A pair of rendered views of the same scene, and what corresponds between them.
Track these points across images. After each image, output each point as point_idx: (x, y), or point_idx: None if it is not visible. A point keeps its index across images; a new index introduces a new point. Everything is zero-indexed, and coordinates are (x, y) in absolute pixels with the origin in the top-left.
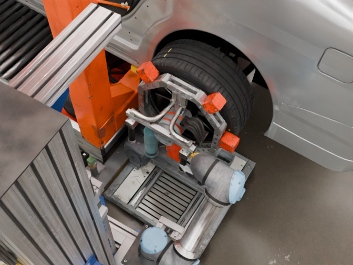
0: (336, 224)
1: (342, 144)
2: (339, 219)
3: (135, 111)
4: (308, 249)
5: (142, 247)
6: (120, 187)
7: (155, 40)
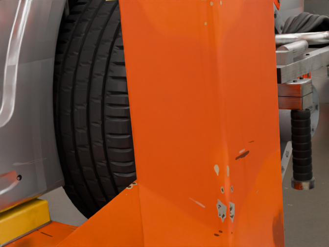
0: (306, 236)
1: (294, 11)
2: (297, 234)
3: (287, 44)
4: None
5: None
6: None
7: (51, 29)
